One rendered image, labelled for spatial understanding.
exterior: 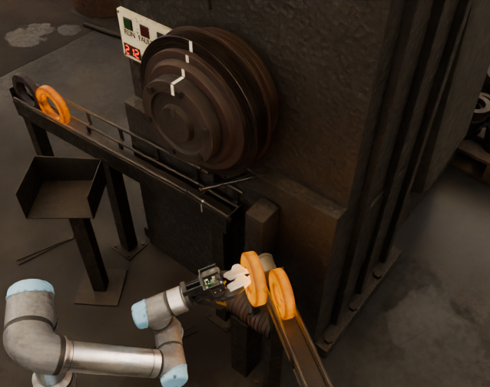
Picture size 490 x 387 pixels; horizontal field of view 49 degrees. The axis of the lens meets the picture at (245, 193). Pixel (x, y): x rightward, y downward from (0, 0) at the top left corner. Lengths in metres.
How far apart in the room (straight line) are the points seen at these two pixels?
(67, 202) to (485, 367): 1.83
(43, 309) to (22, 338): 0.09
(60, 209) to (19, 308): 0.77
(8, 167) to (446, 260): 2.42
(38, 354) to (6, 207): 1.79
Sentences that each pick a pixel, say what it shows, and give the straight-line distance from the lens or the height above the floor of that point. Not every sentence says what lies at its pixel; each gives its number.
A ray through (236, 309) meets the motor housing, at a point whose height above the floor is 0.49.
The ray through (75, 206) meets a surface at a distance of 2.13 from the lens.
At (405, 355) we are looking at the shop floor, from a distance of 2.47.
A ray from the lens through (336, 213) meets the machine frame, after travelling 1.68.
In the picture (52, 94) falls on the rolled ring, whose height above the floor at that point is 0.77.
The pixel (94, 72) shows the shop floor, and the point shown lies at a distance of 3.97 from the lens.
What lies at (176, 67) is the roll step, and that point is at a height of 1.27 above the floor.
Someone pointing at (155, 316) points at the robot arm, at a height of 0.81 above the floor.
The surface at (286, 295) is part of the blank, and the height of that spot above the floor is 0.77.
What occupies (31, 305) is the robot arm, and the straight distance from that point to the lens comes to 1.45.
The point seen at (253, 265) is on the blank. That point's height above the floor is 0.90.
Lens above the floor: 2.11
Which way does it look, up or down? 46 degrees down
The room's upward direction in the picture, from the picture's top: 1 degrees clockwise
